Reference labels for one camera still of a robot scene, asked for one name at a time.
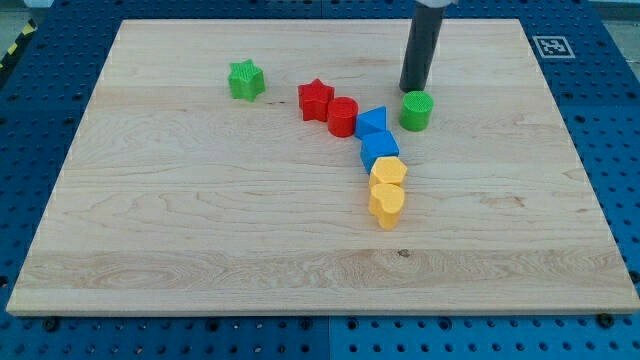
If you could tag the red cylinder block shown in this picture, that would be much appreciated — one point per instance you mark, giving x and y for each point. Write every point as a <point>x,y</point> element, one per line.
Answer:
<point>341,116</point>

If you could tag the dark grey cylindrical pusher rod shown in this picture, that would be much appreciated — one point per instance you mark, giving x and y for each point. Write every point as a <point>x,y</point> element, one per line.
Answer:
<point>421,44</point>

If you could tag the blue triangle block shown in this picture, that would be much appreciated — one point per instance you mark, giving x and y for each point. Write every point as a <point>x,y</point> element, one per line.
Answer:
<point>371,121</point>

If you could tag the green star block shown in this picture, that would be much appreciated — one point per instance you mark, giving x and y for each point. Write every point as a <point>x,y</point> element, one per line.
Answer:
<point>246,80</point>

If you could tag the black yellow hazard tape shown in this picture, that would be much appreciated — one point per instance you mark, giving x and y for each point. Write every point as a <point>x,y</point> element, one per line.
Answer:
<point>17,48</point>

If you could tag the light wooden board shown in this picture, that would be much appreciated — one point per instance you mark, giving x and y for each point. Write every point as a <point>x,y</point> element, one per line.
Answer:
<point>176,199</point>

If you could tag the red star block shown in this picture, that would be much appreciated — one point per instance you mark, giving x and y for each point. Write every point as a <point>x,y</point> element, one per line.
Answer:
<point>313,99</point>

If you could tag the yellow heart block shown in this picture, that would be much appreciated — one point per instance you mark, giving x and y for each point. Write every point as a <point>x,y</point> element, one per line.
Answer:
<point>386,203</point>

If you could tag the yellow hexagon block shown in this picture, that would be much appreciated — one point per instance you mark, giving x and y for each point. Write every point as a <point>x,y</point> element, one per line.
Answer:
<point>388,170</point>

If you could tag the blue cube block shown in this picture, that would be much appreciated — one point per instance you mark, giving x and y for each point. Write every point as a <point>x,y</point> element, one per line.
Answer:
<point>375,145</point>

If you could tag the white fiducial marker tag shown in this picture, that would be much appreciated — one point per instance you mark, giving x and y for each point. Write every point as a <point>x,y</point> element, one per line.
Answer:
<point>553,47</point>

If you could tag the green cylinder block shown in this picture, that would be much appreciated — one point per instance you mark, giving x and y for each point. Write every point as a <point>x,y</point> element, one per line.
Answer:
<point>416,110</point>

